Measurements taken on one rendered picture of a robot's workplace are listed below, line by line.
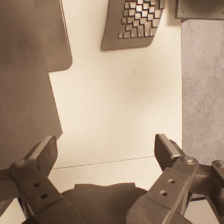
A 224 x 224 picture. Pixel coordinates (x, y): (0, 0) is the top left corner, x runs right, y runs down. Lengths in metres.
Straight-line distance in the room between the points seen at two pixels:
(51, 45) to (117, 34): 0.20
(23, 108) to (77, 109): 0.31
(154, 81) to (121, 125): 0.18
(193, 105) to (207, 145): 0.43
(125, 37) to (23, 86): 0.33
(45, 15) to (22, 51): 0.27
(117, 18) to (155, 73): 0.20
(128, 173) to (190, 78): 0.99
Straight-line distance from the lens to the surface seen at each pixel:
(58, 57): 0.54
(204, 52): 1.48
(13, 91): 0.26
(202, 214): 1.83
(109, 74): 0.53
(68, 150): 0.64
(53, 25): 0.55
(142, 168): 0.68
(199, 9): 0.56
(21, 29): 0.32
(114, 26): 0.52
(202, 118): 1.59
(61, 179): 0.72
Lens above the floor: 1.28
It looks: 72 degrees down
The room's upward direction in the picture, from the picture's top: 175 degrees clockwise
